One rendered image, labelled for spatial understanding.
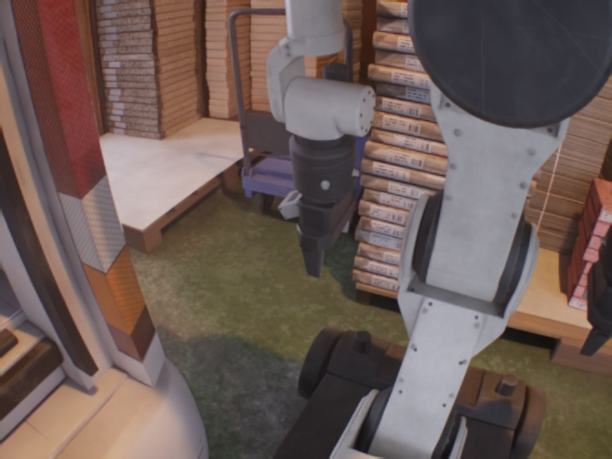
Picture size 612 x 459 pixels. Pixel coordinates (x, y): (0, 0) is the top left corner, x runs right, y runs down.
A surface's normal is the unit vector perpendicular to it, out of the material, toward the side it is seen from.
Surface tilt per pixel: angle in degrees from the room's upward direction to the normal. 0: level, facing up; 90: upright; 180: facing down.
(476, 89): 90
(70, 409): 0
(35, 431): 0
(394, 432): 46
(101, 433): 0
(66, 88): 85
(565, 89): 90
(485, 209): 100
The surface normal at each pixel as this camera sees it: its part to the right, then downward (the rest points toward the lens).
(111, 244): 0.99, -0.02
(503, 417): -0.30, -0.26
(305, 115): -0.44, 0.63
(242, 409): 0.02, -0.84
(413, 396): -0.38, -0.02
